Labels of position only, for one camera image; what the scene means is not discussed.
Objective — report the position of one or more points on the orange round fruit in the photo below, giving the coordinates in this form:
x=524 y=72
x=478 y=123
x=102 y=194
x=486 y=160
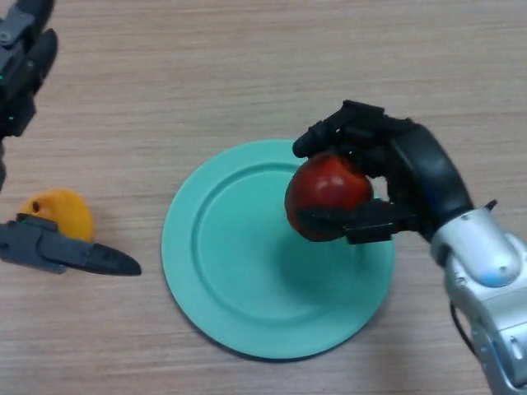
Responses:
x=66 y=210

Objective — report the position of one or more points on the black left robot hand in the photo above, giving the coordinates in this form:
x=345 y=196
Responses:
x=20 y=74

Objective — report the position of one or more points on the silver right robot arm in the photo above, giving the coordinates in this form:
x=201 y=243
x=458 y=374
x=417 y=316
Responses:
x=494 y=312

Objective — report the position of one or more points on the red apple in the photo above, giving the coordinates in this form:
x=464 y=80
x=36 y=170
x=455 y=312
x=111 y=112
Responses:
x=329 y=185

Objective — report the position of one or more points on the green round plate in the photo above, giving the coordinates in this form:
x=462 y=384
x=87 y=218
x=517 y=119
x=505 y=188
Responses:
x=230 y=267

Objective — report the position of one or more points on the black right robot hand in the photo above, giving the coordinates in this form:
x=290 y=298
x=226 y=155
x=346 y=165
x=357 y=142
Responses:
x=420 y=164

